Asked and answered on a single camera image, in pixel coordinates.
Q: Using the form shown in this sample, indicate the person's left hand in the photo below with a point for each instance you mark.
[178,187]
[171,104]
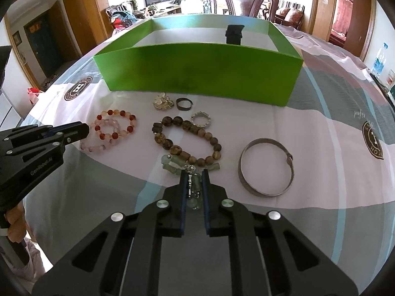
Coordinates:
[16,220]

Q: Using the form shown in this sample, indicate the wooden sofa with cushions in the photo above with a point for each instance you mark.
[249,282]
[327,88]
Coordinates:
[291,15]

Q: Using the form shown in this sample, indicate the armchair with clothes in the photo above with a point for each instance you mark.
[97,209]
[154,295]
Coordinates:
[123,17]

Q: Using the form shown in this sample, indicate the red bag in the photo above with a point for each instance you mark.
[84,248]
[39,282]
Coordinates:
[33,95]

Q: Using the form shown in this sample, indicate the white cabinet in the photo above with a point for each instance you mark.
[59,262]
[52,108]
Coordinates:
[9,111]

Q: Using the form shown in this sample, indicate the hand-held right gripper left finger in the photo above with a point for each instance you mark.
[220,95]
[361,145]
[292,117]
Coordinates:
[184,205]

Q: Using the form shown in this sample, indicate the plastic water bottle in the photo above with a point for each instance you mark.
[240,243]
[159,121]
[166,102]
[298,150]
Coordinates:
[379,61]

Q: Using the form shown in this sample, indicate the green cardboard box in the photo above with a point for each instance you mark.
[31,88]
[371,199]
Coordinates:
[200,71]

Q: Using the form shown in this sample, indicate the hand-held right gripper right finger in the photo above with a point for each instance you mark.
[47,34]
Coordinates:
[206,205]

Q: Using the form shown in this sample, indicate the person's left forearm pink sleeve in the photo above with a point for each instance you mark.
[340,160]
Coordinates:
[29,263]

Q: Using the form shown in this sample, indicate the wall picture frame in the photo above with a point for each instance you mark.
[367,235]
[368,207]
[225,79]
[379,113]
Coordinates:
[17,38]

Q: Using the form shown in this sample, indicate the dark wooden door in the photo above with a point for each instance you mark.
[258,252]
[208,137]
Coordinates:
[43,47]

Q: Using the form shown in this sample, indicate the printed pastel tablecloth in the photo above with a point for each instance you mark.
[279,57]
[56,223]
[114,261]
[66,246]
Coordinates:
[324,160]

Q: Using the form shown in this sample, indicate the silver bangle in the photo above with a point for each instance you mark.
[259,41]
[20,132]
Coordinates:
[244,177]

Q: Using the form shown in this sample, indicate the small black clip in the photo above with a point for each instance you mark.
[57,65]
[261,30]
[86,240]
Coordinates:
[233,34]

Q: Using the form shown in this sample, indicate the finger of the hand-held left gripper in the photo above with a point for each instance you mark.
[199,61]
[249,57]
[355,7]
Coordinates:
[75,135]
[72,126]

